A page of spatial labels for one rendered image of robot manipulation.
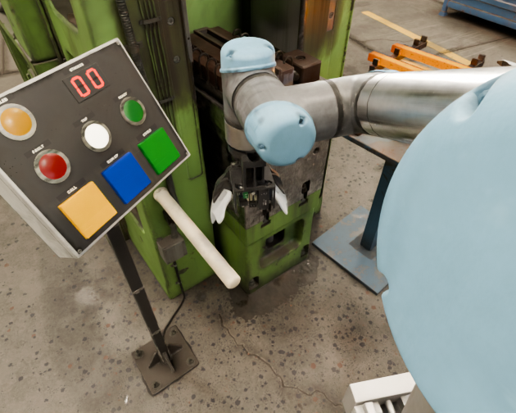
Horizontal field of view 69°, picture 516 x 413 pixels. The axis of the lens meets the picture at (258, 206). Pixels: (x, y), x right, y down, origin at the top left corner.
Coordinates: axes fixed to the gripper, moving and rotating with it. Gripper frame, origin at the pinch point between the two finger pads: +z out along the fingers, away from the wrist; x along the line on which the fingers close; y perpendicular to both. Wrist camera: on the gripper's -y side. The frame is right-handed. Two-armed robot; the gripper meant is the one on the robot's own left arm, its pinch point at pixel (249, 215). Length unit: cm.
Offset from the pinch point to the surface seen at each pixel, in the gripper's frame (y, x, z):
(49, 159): -3.3, -33.0, -16.6
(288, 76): -52, 21, -3
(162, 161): -13.6, -16.3, -5.9
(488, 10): -314, 303, 75
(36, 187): 0.8, -35.1, -14.3
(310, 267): -48, 37, 93
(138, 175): -8.5, -21.0, -6.8
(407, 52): -61, 63, -4
